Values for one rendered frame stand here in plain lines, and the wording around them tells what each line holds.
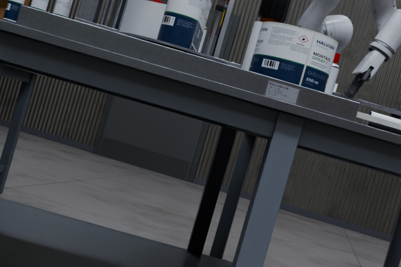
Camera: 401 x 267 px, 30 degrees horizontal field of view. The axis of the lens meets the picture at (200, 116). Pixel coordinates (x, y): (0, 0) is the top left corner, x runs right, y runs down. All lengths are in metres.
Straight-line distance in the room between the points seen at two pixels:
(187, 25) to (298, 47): 0.28
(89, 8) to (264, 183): 0.94
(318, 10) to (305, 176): 6.47
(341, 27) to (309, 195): 6.41
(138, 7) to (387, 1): 0.85
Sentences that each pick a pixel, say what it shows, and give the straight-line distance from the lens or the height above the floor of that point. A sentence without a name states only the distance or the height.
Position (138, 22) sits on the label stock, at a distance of 2.41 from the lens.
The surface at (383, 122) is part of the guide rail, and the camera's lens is 2.54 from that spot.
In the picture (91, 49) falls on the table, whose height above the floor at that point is 0.82.
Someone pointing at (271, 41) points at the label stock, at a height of 0.98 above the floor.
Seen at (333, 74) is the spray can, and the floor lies 1.01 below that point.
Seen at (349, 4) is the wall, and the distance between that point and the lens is 9.48.
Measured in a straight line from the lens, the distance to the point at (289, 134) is 1.68.
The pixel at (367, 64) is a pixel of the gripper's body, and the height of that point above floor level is 1.07.
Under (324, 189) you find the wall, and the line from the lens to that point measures 9.29.
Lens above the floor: 0.73
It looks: 1 degrees up
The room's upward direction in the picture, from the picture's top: 16 degrees clockwise
